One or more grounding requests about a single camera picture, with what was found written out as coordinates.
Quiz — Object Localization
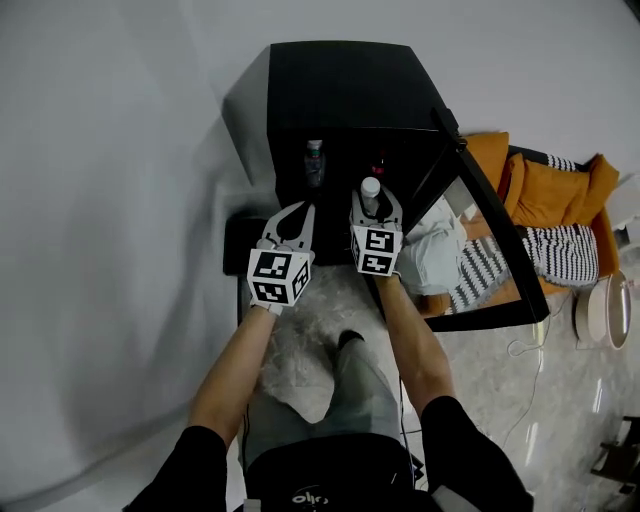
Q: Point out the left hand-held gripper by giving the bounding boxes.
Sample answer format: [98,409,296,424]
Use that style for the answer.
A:
[246,200,318,316]

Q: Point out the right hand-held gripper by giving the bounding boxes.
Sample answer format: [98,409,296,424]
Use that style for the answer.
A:
[348,188,405,278]

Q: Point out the clear bottle white cap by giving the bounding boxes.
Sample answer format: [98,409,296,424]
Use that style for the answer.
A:
[359,176,384,219]

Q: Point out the clear bottle blue label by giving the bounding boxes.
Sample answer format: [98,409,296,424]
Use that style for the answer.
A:
[303,139,327,189]

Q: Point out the person's left forearm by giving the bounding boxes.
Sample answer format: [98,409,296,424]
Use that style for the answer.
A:
[188,304,279,449]

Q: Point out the person's right forearm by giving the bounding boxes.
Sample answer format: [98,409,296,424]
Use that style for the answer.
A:
[374,272,456,426]

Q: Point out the white cloth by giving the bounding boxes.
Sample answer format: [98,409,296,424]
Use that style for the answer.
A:
[399,197,469,296]

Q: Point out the black cabinet fridge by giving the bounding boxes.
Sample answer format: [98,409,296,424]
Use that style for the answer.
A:
[222,41,459,266]

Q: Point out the black glass fridge door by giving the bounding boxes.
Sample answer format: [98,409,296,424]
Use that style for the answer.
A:
[369,107,551,334]

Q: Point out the person's grey trousers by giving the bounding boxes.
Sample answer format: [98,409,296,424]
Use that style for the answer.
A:
[242,332,407,471]

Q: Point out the orange sofa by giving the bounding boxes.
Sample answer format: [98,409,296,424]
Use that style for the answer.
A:
[462,131,621,296]

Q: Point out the black white striped blanket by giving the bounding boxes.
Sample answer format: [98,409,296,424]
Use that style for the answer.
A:
[449,224,600,306]

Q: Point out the person's black shirt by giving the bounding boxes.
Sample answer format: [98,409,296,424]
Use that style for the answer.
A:
[124,397,534,512]

